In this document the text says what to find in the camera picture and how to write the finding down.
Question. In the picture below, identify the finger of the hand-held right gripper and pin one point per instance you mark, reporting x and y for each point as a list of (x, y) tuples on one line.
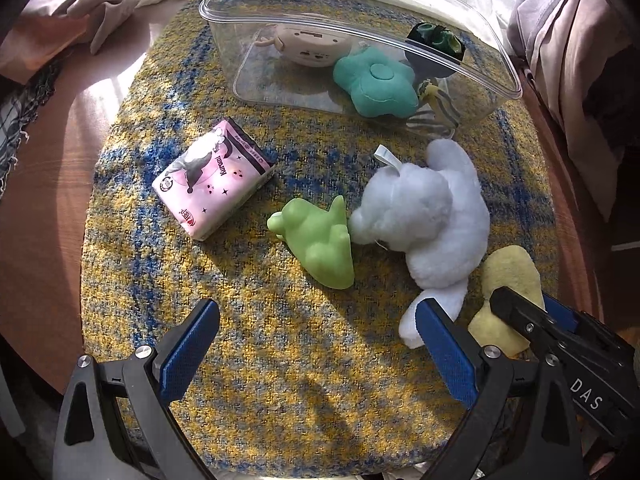
[(525, 320), (561, 312)]

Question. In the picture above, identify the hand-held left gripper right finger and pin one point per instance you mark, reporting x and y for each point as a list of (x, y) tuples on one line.
[(447, 355)]

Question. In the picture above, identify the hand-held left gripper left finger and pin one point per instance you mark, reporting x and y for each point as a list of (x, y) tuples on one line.
[(189, 352)]

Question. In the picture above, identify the yellow-green plush toy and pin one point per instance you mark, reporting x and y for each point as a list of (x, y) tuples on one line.
[(510, 275)]

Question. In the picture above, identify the striped yellow toy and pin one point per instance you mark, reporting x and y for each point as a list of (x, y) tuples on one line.
[(431, 94)]

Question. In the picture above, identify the teal flower plush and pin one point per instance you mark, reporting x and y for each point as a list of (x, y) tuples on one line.
[(377, 80)]

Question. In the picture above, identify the dark toy with green rings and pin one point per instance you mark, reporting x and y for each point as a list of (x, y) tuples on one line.
[(435, 42)]

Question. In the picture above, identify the clear plastic container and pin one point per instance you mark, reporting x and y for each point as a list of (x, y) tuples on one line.
[(310, 85)]

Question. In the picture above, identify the beige pig toy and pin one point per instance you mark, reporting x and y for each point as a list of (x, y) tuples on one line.
[(310, 42)]

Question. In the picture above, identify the yellow blue plaid mat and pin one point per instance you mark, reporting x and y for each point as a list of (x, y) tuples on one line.
[(280, 370)]

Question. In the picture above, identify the white plush toy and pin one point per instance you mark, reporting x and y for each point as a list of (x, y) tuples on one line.
[(430, 215)]

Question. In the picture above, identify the green frog toy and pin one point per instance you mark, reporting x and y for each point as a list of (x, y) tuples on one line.
[(320, 245)]

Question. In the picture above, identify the pink tissue pack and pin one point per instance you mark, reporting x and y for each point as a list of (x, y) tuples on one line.
[(212, 180)]

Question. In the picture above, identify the mauve curtain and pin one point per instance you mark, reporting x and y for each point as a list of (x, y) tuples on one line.
[(570, 60)]

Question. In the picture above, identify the checked fringed cloth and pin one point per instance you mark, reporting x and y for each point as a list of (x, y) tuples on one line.
[(20, 110)]

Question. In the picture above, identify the pink curtain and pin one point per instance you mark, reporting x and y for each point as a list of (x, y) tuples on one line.
[(55, 25)]

